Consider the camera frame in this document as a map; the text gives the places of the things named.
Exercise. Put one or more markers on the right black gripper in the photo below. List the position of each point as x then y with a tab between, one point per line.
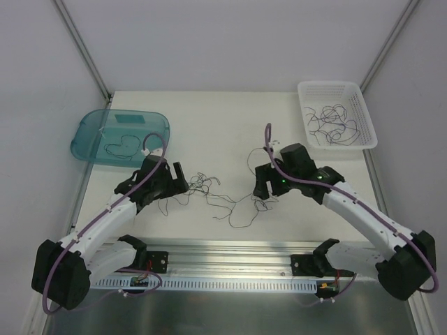
262	181

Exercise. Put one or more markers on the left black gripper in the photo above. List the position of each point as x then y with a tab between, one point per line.
173	181

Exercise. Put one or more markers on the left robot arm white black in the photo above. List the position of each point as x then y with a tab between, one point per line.
65	270

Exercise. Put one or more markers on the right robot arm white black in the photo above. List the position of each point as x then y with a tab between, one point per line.
402	260

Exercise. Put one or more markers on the white perforated plastic basket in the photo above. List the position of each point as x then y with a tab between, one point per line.
335	117

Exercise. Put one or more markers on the teal translucent plastic bin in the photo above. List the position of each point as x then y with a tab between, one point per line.
116	137

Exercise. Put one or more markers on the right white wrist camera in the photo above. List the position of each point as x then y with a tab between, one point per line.
274	147

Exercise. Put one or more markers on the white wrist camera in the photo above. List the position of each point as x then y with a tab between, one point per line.
274	147
157	153

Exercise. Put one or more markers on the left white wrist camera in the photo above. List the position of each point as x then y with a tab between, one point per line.
157	153

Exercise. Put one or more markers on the aluminium mounting rail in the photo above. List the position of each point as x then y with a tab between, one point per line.
264	259

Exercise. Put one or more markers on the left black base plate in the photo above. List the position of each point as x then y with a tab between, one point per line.
156	261

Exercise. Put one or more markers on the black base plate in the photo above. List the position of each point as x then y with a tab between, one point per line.
302	265
156	261

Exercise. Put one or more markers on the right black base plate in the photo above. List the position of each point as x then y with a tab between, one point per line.
302	265

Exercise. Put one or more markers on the white slotted cable duct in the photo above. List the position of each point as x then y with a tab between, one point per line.
281	285

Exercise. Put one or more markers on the right aluminium frame post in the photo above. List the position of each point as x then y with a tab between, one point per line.
402	21

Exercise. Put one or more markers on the aluminium frame post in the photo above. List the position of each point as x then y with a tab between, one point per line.
402	21
78	41

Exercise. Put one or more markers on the left aluminium frame post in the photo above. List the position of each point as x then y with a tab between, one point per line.
78	41

